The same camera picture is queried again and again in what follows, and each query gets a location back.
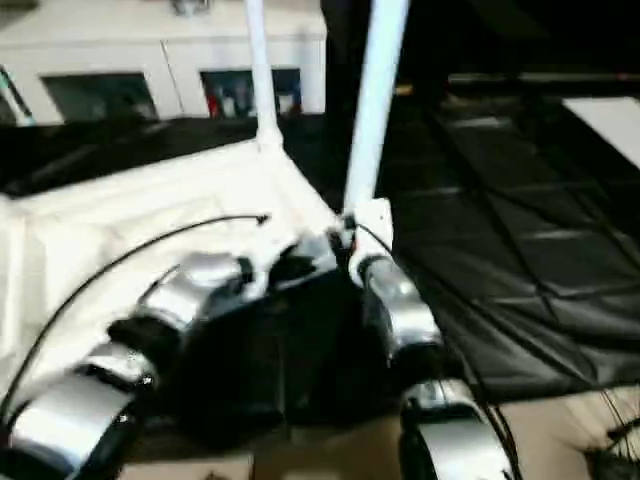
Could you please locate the black plastic mat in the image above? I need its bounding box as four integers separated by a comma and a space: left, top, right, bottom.
0, 85, 640, 441

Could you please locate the white flat board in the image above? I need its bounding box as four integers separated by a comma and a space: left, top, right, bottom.
565, 95, 640, 167

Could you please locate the black metal rail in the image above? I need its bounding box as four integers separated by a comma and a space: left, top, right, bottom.
445, 72, 640, 87

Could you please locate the white plastic table top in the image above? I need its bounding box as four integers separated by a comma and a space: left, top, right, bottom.
0, 135, 347, 401

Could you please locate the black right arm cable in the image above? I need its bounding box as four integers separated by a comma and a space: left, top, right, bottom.
360, 225, 521, 471

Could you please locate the teal white mop handle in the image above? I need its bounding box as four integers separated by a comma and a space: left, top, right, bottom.
0, 70, 32, 126

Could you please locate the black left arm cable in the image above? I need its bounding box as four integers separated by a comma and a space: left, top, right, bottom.
0, 213, 272, 401

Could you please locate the white cabinet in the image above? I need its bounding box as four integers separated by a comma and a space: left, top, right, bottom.
0, 0, 329, 126

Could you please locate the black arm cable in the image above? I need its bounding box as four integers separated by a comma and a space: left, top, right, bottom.
360, 225, 521, 471
0, 213, 272, 401

